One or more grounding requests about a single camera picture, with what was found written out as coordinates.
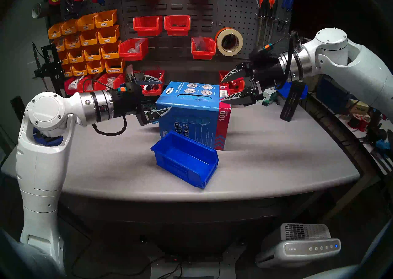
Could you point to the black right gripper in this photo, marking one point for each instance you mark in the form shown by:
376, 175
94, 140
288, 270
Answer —
268, 74

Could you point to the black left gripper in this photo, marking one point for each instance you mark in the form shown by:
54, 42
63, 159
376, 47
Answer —
127, 105

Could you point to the blue shop towel box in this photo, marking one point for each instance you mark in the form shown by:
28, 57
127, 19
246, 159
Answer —
196, 119

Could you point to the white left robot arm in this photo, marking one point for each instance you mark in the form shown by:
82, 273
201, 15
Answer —
40, 174

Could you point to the blue towel stack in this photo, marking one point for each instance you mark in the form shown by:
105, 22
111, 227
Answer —
190, 98

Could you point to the green white Kimtech wipes box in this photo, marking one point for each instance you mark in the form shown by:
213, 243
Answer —
271, 97

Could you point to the white paper packet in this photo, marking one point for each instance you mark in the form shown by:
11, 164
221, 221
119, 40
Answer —
129, 71

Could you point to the cream masking tape roll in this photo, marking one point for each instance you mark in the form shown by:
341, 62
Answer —
238, 50

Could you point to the blue plastic storage bin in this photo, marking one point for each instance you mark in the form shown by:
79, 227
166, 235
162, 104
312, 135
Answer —
184, 158
284, 90

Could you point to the small orange parts bin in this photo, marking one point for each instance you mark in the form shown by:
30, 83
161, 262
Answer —
67, 73
59, 46
63, 59
86, 25
106, 22
69, 30
95, 69
72, 44
110, 54
114, 69
79, 72
92, 56
89, 41
76, 58
108, 38
55, 33

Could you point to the clear plastic parts bag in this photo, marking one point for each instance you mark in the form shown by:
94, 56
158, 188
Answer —
199, 42
138, 46

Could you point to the orange tape roll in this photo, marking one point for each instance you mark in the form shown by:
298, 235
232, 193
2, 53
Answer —
216, 37

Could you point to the black perforated pegboard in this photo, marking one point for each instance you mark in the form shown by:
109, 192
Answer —
87, 7
239, 8

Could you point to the dark blue storage crate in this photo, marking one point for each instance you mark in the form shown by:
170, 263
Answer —
330, 94

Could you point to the black metal stand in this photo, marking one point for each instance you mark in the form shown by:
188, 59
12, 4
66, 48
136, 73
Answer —
53, 76

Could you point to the blue bar clamp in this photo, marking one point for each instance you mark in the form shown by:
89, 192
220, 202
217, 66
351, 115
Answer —
49, 142

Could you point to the small cardboard box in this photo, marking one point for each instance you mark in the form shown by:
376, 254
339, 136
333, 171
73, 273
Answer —
357, 108

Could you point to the cyan plastic part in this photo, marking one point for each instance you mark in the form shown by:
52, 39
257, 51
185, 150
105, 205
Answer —
383, 144

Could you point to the black power strip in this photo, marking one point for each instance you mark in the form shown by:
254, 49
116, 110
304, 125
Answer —
190, 258

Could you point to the white air purifier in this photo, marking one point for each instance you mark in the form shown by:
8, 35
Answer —
307, 247

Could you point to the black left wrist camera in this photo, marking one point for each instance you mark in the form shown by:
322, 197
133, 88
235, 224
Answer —
132, 88

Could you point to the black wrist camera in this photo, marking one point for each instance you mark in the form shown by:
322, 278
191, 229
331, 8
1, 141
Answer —
259, 56
132, 88

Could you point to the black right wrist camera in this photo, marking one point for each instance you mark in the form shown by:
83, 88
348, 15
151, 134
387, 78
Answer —
259, 56

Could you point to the metal hook rail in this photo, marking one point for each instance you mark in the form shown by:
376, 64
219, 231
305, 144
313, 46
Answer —
281, 20

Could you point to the black louvered wall panel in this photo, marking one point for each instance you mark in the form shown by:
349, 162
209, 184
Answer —
175, 5

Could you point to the grey duct tape roll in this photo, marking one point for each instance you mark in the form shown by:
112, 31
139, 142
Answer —
42, 9

